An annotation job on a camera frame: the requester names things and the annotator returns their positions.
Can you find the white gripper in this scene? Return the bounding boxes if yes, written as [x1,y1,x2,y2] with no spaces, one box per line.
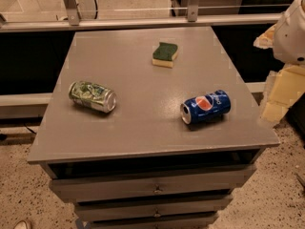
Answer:
[254,0,305,123]

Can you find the green and yellow sponge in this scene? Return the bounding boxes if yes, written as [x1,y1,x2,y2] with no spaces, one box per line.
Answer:
[152,42,178,68]

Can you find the blue pepsi can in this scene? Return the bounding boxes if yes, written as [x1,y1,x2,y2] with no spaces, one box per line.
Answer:
[180,90,231,124]

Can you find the crushed green soda can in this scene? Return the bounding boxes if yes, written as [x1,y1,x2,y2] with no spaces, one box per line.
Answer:
[69,81,116,114]

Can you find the top cabinet drawer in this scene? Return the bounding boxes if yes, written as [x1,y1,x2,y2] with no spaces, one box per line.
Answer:
[50,164,256,202]

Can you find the cabinet drawer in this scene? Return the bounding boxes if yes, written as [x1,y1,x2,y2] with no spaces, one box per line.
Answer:
[91,213,218,229]
[50,164,256,202]
[75,195,233,221]

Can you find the grey drawer cabinet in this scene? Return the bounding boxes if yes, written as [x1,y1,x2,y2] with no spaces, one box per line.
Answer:
[27,26,281,229]

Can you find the bottom cabinet drawer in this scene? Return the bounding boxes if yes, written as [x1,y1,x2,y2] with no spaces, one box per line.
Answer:
[91,213,218,229]

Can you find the middle cabinet drawer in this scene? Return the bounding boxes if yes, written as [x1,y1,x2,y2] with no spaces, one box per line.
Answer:
[75,195,233,221]

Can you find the white shoe tip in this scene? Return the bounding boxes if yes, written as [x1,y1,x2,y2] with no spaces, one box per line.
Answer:
[13,219,32,229]

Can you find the metal railing frame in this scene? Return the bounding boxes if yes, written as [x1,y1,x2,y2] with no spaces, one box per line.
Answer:
[0,0,294,32]

